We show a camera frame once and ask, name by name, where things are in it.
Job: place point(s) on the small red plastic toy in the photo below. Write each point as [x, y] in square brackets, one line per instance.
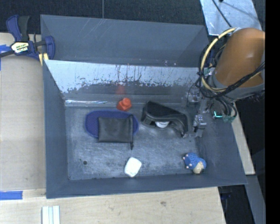
[124, 104]

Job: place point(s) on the blue oval mat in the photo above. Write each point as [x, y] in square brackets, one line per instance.
[91, 124]

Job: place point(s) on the grey metal bin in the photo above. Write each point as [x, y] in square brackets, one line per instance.
[154, 153]

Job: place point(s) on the blue toy animal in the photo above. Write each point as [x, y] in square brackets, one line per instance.
[194, 161]

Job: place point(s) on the white rounded block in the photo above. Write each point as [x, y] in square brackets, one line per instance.
[132, 166]

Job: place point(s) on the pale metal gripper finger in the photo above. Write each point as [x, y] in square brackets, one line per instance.
[196, 127]
[202, 127]

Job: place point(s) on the pale wood flat board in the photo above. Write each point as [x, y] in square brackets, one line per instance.
[21, 125]

